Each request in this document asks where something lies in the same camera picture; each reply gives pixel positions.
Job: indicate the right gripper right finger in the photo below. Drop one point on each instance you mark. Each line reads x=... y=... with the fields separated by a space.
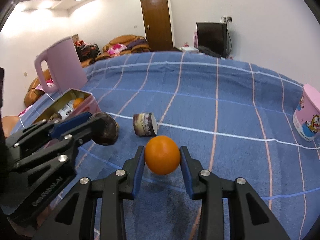
x=249 y=216

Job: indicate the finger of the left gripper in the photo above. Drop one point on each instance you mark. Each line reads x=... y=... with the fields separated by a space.
x=44 y=131
x=80 y=136

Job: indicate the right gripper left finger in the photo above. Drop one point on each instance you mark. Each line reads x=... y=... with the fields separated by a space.
x=74 y=216

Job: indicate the dark round chocolate pastry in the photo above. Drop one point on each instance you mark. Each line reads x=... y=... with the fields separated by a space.
x=108 y=133

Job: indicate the orange mandarin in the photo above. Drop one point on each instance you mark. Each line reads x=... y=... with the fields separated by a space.
x=77 y=102
x=162 y=155

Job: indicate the white packet in tin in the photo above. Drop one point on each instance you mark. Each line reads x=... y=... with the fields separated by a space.
x=65 y=111

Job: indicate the pink tin box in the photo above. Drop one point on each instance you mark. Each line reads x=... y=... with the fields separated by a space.
x=71 y=103

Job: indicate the brown armchair near kettle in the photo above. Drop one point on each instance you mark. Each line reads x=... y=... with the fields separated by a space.
x=35 y=90

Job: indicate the pink electric kettle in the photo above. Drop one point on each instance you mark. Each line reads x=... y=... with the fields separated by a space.
x=64 y=66

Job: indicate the brown leather sofa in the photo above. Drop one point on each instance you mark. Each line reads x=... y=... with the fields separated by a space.
x=122 y=45

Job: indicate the blue plaid tablecloth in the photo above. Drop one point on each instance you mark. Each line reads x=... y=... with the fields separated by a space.
x=236 y=118

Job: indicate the pink cartoon paper cup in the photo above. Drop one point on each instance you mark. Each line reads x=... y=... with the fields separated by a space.
x=306 y=115

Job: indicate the white tv stand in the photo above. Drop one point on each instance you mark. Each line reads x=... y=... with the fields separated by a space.
x=188 y=49

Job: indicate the brown wooden door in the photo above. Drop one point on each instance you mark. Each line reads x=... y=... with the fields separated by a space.
x=157 y=24

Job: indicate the pink box beside television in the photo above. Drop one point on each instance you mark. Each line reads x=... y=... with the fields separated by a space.
x=195 y=39

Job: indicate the black television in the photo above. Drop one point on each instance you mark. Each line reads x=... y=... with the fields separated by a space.
x=212 y=38

